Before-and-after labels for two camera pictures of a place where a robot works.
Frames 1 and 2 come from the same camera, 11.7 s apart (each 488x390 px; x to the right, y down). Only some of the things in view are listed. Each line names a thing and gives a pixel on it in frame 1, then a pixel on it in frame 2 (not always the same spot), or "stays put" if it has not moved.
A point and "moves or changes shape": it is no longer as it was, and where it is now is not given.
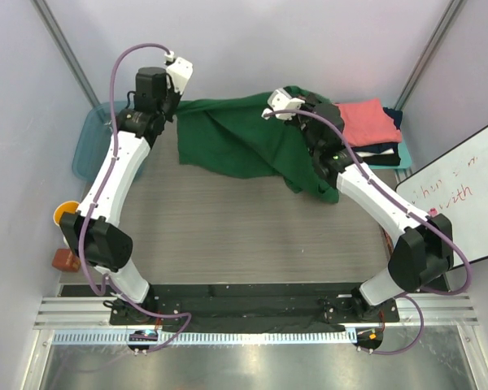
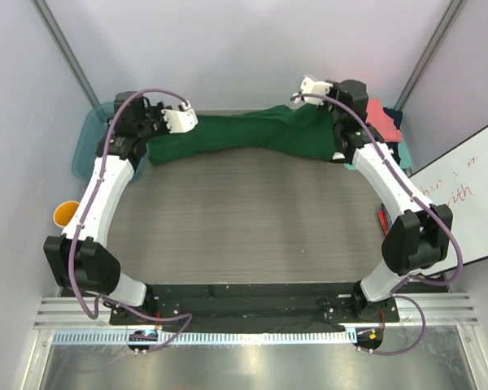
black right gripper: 311,102 → 335,88
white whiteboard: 464,188 stays put
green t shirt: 228,135 moves or changes shape
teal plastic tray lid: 405,162 stays put
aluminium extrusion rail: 76,312 stays put
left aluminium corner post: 49,21 stays put
